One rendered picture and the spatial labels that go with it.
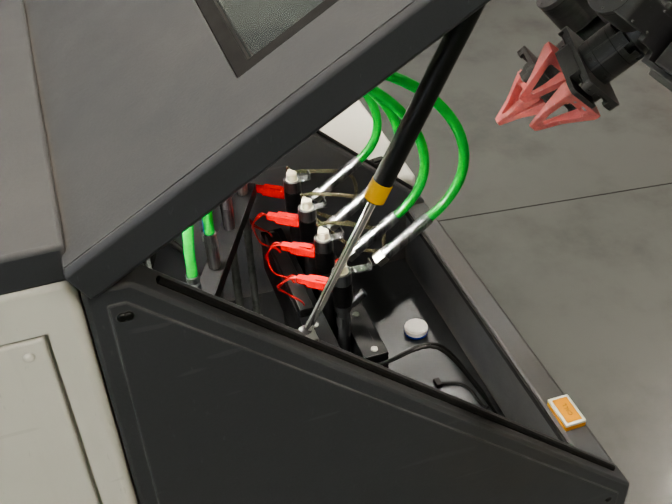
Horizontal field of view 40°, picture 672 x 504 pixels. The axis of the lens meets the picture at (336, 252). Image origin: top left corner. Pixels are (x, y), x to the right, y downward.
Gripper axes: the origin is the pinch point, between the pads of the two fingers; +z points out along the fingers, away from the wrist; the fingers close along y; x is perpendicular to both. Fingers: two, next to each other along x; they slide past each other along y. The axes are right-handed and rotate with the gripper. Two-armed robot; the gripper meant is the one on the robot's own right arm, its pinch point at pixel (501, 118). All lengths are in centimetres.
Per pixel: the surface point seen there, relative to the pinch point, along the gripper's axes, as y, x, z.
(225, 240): 20.3, 8.7, 38.0
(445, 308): -21.0, 0.9, 30.0
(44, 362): 49, 61, 25
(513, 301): -111, -92, 60
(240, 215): 18.8, 2.8, 36.4
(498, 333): -17.6, 17.2, 20.1
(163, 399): 38, 59, 25
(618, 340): -130, -72, 41
